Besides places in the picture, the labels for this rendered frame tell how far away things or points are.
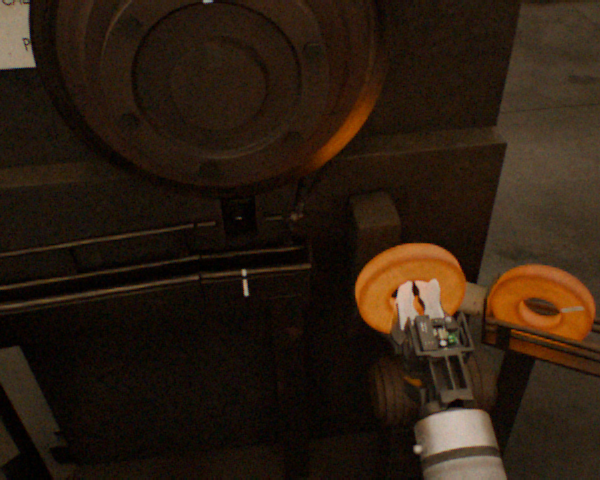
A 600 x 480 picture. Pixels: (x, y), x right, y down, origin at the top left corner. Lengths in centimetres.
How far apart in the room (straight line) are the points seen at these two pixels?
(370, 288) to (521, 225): 157
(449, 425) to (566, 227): 174
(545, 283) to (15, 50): 87
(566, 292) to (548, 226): 138
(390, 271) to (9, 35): 65
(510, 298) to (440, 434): 39
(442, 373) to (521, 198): 178
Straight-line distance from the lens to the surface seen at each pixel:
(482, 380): 123
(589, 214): 254
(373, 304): 91
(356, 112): 94
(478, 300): 112
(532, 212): 248
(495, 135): 119
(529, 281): 106
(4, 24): 105
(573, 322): 110
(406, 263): 86
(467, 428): 77
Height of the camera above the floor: 148
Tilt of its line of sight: 41 degrees down
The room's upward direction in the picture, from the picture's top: 3 degrees counter-clockwise
